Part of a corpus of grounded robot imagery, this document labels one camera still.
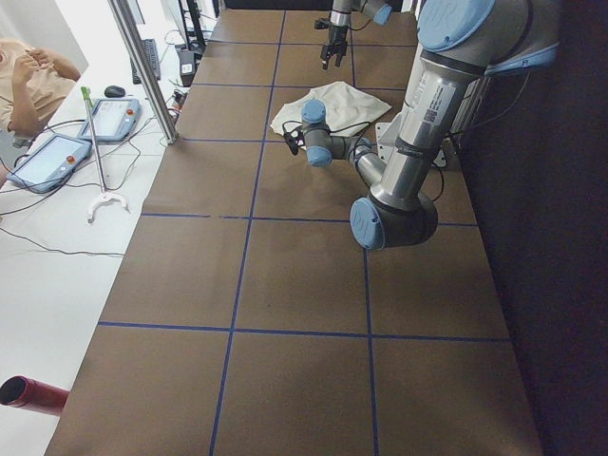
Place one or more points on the red cylinder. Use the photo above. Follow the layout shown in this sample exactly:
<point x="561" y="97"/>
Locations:
<point x="20" y="392"/>

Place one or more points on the far blue teach pendant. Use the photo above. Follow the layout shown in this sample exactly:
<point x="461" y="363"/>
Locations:
<point x="114" y="118"/>

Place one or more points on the black computer mouse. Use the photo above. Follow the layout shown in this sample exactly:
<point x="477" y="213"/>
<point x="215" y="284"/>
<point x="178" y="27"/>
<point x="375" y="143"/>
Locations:
<point x="114" y="91"/>

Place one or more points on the black keyboard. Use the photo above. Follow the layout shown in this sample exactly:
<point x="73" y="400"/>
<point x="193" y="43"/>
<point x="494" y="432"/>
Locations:
<point x="151" y="52"/>

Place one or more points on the cream long-sleeve cat shirt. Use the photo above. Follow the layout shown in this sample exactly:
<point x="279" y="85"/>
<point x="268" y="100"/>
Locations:
<point x="348" y="110"/>

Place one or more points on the aluminium frame post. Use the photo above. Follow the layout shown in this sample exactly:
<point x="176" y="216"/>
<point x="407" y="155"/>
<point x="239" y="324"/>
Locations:
<point x="133" y="44"/>

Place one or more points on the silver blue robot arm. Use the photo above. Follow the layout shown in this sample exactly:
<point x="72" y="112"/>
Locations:
<point x="338" y="23"/>
<point x="459" y="42"/>

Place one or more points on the seated person in beige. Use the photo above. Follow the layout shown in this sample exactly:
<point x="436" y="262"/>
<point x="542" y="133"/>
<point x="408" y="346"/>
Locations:
<point x="34" y="83"/>

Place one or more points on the near blue teach pendant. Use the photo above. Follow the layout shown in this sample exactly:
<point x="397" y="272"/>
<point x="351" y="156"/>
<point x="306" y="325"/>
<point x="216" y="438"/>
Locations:
<point x="50" y="165"/>

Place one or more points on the blue teach pendant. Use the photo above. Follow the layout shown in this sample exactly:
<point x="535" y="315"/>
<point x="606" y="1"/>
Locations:
<point x="50" y="165"/>
<point x="114" y="118"/>

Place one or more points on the white reacher stick green tip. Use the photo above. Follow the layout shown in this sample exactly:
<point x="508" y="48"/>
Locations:
<point x="106" y="196"/>

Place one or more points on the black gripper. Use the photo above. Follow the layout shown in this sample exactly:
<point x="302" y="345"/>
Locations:
<point x="337" y="34"/>

